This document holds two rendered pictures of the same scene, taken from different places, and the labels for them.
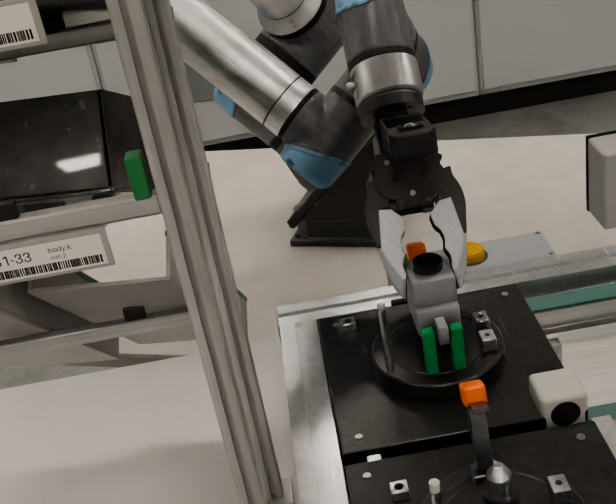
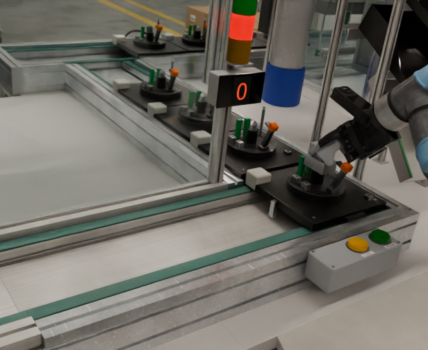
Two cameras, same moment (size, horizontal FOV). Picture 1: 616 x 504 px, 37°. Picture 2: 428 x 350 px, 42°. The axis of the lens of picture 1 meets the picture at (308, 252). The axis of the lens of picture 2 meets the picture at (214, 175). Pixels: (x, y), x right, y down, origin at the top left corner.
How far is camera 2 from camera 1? 1.90 m
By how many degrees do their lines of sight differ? 115
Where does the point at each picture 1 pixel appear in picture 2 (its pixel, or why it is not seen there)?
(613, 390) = (244, 217)
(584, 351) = (266, 232)
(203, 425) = not seen: hidden behind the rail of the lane
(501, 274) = (328, 237)
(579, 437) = (243, 168)
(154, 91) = not seen: outside the picture
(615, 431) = (233, 177)
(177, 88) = (390, 31)
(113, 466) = (422, 207)
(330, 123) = not seen: outside the picture
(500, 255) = (340, 248)
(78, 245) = (353, 31)
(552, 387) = (260, 170)
